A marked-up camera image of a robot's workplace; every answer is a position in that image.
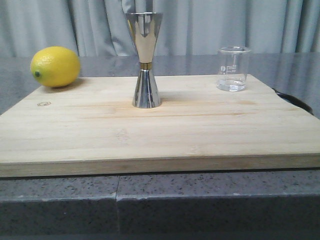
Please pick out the grey curtain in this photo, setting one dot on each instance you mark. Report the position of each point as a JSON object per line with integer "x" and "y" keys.
{"x": 189, "y": 27}

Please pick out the yellow lemon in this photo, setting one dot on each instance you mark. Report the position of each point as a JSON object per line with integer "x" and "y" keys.
{"x": 55, "y": 66}

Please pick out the steel hourglass jigger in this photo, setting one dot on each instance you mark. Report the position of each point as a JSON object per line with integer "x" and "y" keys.
{"x": 144, "y": 30}

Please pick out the black object behind board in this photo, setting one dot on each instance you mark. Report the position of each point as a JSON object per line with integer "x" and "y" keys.
{"x": 294, "y": 101}

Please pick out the small glass beaker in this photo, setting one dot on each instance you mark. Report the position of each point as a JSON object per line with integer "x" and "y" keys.
{"x": 233, "y": 68}

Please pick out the wooden cutting board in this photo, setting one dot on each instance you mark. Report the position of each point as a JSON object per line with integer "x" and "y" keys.
{"x": 91, "y": 127}

